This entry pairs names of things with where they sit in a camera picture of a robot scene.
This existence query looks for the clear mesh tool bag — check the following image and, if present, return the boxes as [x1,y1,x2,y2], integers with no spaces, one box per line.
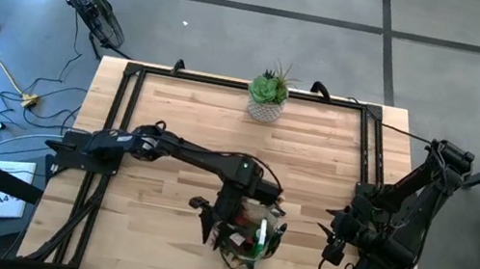
[205,192,292,269]

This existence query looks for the succulent in white pot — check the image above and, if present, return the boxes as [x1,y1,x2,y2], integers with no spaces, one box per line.
[242,56,305,128]

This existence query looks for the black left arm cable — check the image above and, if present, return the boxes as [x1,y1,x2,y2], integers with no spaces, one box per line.
[144,119,293,202]

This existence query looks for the black aluminium table frame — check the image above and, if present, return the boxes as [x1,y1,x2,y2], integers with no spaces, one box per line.
[17,47,454,269]

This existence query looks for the white floor cable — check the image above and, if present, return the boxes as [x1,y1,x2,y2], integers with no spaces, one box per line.
[0,123,65,173]

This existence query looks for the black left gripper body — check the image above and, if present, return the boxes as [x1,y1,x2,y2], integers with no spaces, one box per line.
[212,177,257,223]

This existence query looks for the black pruning shears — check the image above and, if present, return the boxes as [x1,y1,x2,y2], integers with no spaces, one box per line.
[270,221,289,254]

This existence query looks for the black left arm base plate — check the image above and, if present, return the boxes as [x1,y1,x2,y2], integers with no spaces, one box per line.
[41,124,128,179]

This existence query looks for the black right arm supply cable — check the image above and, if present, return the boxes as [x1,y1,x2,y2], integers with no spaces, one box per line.
[341,95,440,147]

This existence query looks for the black table clamp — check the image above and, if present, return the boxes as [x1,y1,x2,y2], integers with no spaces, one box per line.
[307,79,335,103]
[170,57,188,78]

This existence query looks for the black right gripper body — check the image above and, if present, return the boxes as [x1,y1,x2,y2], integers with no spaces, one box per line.
[334,209,377,251]

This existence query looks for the black floor fan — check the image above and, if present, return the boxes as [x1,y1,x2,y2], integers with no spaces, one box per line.
[43,0,143,67]

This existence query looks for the black fan power cable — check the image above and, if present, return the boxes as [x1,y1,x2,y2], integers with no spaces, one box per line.
[0,1,99,136]

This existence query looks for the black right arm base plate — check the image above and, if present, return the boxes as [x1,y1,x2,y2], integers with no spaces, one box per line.
[350,180,427,230]

